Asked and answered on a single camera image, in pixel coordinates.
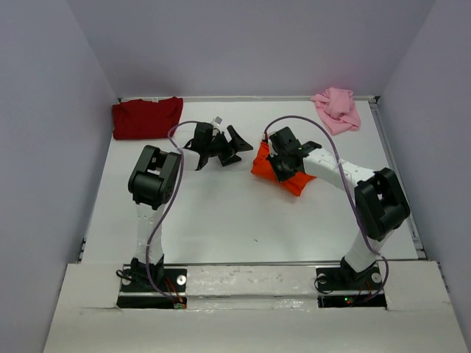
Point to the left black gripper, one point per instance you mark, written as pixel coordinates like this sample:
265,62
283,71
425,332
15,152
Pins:
238,145

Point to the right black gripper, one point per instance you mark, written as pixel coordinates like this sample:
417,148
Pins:
281,176

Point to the orange t-shirt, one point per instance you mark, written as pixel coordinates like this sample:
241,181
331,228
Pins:
261,168

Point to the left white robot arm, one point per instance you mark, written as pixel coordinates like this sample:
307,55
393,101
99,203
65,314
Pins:
154,183

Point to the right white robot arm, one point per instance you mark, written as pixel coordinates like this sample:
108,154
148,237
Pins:
376,198

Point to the pink crumpled t-shirt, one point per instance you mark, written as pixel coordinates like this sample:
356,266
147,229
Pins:
337,110

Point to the dark red folded t-shirt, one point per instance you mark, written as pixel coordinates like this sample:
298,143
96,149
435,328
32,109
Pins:
140,119

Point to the white front cover board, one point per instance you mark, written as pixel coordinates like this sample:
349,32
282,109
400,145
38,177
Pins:
255,309

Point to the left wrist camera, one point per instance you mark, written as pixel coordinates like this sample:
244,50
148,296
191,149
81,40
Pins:
218,121

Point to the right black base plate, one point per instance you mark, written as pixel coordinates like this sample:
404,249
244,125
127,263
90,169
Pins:
336,291

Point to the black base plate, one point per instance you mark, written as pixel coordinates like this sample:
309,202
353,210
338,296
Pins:
336,291
136,292

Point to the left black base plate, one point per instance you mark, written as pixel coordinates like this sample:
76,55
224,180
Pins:
136,292

